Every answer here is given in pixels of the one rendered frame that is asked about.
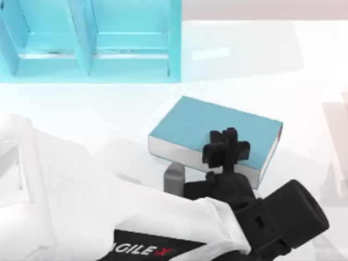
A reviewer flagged light blue rack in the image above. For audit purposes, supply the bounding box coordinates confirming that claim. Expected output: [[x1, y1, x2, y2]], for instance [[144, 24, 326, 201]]
[[0, 0, 182, 84]]

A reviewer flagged blue book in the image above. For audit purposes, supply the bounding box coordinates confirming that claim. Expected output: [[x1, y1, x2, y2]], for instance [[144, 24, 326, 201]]
[[147, 95, 284, 189]]

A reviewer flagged pale grey rounded box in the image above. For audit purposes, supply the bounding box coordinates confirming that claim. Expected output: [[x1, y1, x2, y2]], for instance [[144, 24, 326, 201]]
[[163, 162, 186, 196]]

